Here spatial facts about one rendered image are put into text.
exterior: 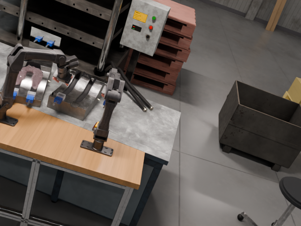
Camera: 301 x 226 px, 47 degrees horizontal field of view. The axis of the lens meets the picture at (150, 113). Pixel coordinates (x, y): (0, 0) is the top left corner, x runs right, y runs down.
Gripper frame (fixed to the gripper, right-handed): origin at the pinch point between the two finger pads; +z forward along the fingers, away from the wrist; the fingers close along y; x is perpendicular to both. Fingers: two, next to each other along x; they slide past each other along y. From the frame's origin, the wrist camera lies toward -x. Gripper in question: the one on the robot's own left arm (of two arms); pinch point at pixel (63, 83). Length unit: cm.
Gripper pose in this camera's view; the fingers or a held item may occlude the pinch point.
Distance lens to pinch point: 231.6
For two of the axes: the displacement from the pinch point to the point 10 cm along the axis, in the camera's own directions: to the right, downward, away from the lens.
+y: -9.3, -3.6, 0.1
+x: -3.1, 8.0, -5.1
